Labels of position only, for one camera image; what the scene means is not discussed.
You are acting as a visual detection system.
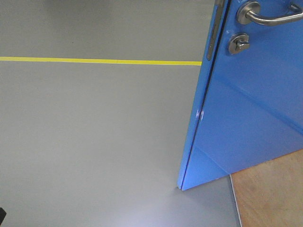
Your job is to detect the blue door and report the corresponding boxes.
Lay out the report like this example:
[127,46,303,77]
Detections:
[178,0,303,191]

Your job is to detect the silver door lever handle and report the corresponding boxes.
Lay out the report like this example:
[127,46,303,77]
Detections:
[236,0,303,26]

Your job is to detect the plywood door platform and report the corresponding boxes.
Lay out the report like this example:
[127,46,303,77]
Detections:
[231,150,303,227]

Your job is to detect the silver thumb turn lock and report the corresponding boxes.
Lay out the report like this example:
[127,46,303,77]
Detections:
[228,33,250,55]

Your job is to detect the silver latch plate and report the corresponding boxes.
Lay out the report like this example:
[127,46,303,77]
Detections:
[206,0,225,61]

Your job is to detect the black robot part left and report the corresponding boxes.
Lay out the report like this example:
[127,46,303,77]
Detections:
[0,208,7,226]

